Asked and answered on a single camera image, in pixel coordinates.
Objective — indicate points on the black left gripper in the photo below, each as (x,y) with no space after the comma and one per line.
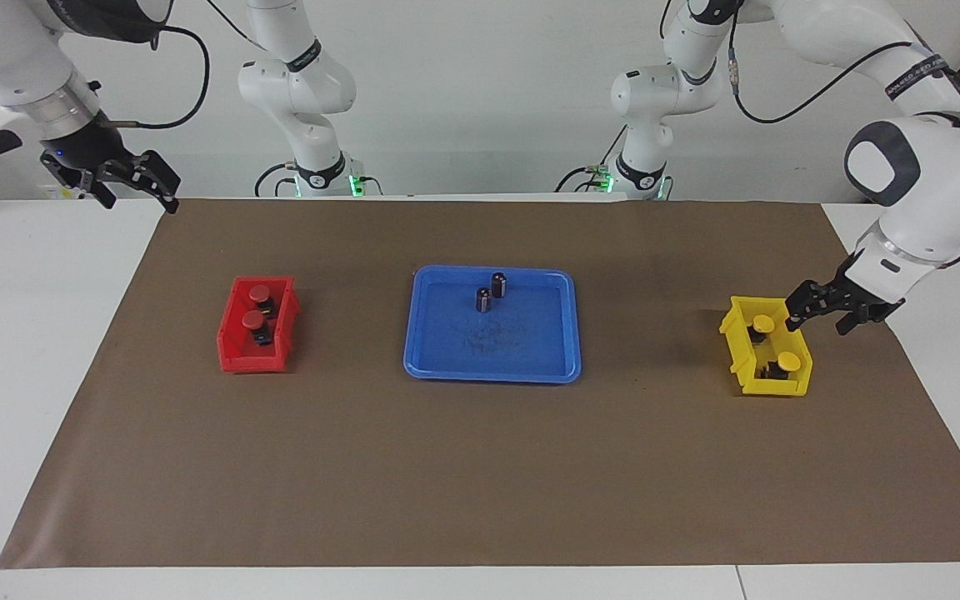
(851,298)

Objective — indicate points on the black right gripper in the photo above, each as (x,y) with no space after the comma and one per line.
(84,154)

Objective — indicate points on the yellow push button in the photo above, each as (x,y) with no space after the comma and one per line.
(790,360)
(763,322)

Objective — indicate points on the red push button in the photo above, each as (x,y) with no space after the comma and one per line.
(252,319)
(259,292)

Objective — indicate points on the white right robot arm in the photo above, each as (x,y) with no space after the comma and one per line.
(5,58)

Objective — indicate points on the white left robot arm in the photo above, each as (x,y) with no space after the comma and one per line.
(922,192)

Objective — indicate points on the white power strip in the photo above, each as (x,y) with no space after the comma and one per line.
(72,195)

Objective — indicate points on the yellow plastic bin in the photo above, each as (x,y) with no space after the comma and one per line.
(747,367)

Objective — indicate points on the red plastic bin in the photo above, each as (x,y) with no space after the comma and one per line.
(234,354)

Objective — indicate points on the black cylindrical capacitor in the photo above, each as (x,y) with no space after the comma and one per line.
(483,300)
(499,285)

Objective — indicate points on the blue plastic tray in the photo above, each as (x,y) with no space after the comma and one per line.
(447,358)

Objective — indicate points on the brown table mat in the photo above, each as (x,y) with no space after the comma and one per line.
(480,467)

